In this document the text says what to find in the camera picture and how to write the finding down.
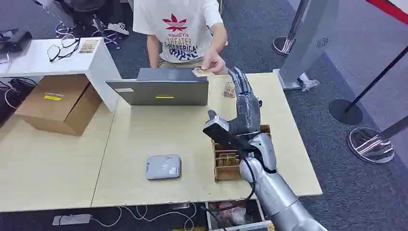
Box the person's left hand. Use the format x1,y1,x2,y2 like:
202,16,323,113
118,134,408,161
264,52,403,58
201,48,227,75

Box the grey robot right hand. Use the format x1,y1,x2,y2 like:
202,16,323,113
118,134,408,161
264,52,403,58
207,66,263,137

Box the autumn trees picture card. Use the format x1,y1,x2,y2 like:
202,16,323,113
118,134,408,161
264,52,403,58
191,67,215,78

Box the person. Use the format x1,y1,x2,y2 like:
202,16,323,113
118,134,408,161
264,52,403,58
133,0,229,75

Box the yellow green picture card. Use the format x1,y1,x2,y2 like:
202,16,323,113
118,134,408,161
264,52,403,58
217,153,240,167

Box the grey laptop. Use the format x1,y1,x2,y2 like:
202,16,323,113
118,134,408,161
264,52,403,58
105,67,210,106

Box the wooden card box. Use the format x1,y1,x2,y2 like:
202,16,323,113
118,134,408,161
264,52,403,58
211,124,272,183

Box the chrome stanchion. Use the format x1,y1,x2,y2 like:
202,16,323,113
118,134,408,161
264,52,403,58
346,115,408,165
272,0,312,57

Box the black stanchion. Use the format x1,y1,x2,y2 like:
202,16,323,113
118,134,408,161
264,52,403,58
328,44,408,126

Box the white sneaker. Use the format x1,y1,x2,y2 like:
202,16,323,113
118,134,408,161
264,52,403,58
107,21,130,36

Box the small grey card reader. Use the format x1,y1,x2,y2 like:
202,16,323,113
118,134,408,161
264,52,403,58
145,154,182,181

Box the white storage bin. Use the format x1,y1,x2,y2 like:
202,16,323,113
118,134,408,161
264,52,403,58
205,200,266,231

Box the chrome chair base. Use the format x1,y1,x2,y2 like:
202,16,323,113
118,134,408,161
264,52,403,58
55,19,81,39
91,16,122,51

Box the small photo card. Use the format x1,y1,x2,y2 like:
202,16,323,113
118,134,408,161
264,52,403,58
78,39,99,54

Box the black-framed glasses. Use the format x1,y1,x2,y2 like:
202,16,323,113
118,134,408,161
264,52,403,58
47,34,81,63

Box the brown cardboard box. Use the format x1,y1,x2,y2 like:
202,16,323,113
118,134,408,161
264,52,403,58
14,74,103,137

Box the white counter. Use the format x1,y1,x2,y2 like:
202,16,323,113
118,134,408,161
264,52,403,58
0,37,122,113

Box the black desktop device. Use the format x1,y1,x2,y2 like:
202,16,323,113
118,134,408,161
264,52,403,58
0,28,34,54

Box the white power adapter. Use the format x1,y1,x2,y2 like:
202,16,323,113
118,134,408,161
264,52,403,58
52,214,92,227

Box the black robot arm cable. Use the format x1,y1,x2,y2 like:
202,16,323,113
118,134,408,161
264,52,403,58
201,152,258,228

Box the white power cable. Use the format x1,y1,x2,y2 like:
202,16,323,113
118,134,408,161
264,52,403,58
90,203,197,231

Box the black cable bundle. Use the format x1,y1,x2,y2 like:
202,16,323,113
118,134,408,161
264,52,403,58
0,77,38,110

